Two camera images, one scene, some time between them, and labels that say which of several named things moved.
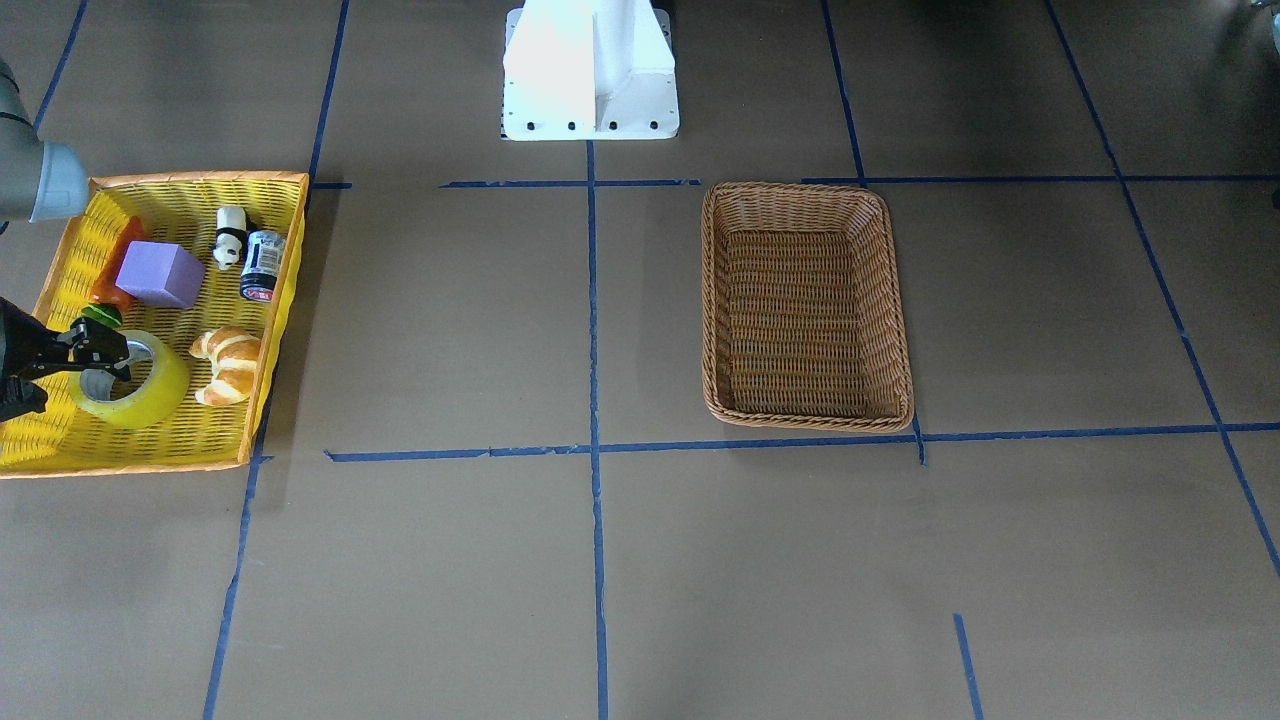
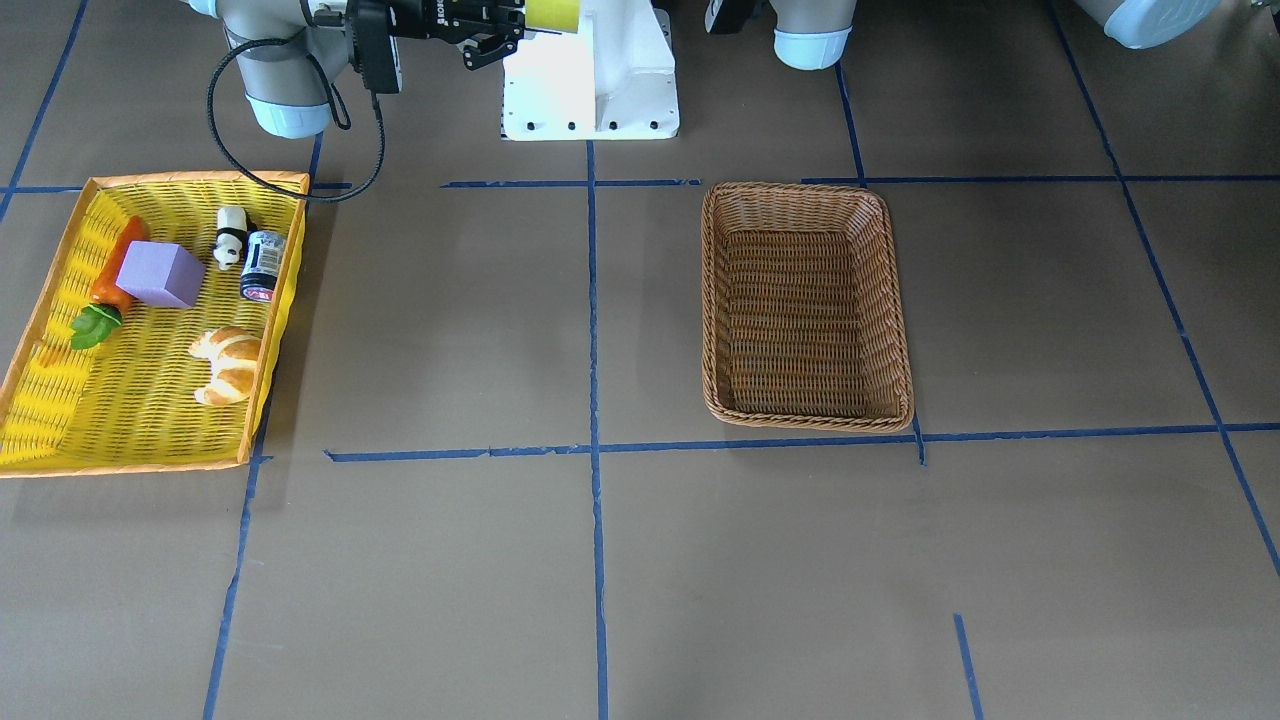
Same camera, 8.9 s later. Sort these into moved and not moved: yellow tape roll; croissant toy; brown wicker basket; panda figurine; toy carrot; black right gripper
Moved: black right gripper; yellow tape roll
Not moved: brown wicker basket; croissant toy; toy carrot; panda figurine
